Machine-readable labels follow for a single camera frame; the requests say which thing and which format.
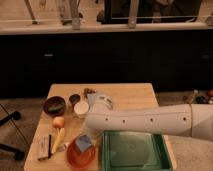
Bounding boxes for dark long cabinet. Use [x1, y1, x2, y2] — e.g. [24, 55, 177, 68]
[0, 30, 213, 98]

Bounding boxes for yellow banana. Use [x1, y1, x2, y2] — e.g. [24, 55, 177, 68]
[51, 128, 66, 154]

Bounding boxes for red bowl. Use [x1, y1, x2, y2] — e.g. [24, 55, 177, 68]
[66, 136, 96, 171]

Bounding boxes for dark brown bowl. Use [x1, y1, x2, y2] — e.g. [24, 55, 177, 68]
[43, 96, 66, 116]

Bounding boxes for small brown object cluster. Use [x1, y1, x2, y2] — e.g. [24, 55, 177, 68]
[83, 88, 96, 98]

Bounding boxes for blue sponge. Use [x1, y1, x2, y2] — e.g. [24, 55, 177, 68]
[75, 135, 92, 152]

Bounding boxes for black chair base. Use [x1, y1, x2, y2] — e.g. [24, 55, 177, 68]
[0, 104, 25, 161]

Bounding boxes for black marker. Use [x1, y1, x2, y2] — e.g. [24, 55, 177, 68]
[48, 134, 52, 159]

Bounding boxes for green plastic tray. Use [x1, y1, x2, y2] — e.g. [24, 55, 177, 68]
[100, 131, 173, 171]

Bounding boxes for small dark cup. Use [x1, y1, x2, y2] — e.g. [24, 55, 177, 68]
[69, 94, 81, 106]

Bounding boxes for orange round fruit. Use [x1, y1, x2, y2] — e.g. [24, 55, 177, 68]
[52, 116, 65, 129]

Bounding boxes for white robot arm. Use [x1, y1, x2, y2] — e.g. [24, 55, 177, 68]
[85, 104, 213, 141]

